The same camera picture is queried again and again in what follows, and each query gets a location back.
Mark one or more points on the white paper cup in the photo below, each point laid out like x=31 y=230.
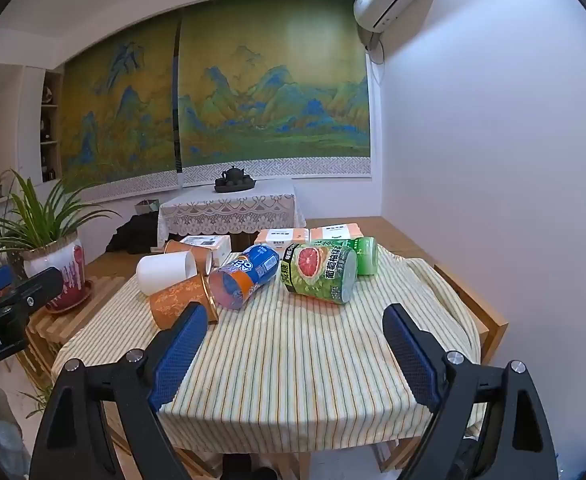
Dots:
x=165 y=272

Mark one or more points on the striped yellow tablecloth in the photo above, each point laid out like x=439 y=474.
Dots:
x=293 y=355

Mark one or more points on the wooden slatted stand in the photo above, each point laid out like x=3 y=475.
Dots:
x=68 y=325

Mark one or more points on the wall shelf niche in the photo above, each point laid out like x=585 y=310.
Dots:
x=50 y=125

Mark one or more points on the orange and white tissue pack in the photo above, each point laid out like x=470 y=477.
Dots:
x=335 y=233
x=283 y=236

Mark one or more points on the orange patterned paper cup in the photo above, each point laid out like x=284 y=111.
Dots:
x=180 y=305
x=200 y=255

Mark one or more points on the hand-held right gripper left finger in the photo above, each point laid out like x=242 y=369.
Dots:
x=178 y=355

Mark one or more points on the lace covered side table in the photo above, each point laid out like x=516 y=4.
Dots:
x=228 y=207

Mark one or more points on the wide landscape wall painting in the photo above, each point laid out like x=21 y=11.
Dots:
x=273 y=90

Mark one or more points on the wooden table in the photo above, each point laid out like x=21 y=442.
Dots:
x=408 y=235

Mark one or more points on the dark tea tray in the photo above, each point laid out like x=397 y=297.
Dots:
x=234 y=186

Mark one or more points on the green potted plant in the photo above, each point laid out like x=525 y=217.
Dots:
x=33 y=220

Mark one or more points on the white and red flowerpot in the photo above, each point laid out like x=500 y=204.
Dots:
x=68 y=270

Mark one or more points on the blue and orange cup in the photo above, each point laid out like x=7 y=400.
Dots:
x=245 y=277

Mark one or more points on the green grapefruit print cup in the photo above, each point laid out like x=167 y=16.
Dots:
x=320 y=275

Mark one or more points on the dark teapot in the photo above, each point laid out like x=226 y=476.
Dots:
x=233 y=175

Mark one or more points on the white cardboard box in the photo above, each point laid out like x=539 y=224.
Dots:
x=210 y=246

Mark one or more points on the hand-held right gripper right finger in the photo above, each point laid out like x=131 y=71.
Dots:
x=413 y=355

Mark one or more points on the plain green cup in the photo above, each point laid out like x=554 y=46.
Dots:
x=365 y=255

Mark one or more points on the black bag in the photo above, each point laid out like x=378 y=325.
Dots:
x=133 y=235

